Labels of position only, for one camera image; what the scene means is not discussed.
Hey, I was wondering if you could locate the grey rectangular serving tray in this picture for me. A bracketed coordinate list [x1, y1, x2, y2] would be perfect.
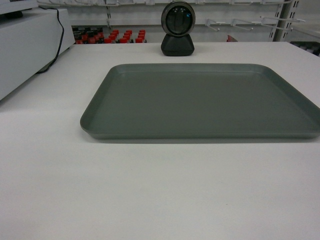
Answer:
[80, 63, 320, 140]

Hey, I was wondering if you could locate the red cap bottle group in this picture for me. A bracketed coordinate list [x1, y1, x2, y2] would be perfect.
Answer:
[72, 27, 147, 45]

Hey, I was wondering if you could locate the black round barcode scanner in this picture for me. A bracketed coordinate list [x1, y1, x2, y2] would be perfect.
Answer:
[160, 0, 196, 57]

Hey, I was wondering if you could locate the white cash register box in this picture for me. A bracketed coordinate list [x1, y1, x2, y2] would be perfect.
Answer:
[0, 8, 75, 99]

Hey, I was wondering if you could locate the black power cable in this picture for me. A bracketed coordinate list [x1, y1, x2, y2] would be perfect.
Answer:
[36, 8, 66, 75]

